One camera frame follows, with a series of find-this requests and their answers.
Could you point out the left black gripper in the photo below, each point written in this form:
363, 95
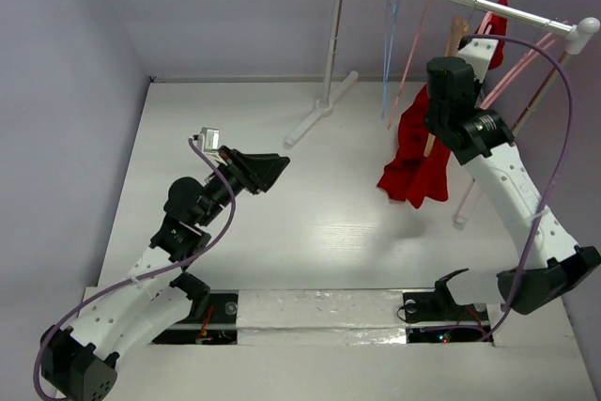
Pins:
255, 173

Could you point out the red t shirt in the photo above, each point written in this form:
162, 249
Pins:
410, 176

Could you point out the thick pink plastic hanger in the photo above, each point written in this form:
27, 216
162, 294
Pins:
488, 25

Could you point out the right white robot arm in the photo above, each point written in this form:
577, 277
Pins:
552, 262

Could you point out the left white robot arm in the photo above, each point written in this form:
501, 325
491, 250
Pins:
81, 354

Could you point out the orange wooden hanger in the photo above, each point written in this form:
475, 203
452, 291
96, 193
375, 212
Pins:
459, 29

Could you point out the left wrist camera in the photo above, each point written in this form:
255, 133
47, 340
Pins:
207, 143

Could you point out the thin pink wire hanger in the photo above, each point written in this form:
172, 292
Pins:
403, 80

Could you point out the blue wire hanger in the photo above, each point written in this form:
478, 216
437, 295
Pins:
391, 13

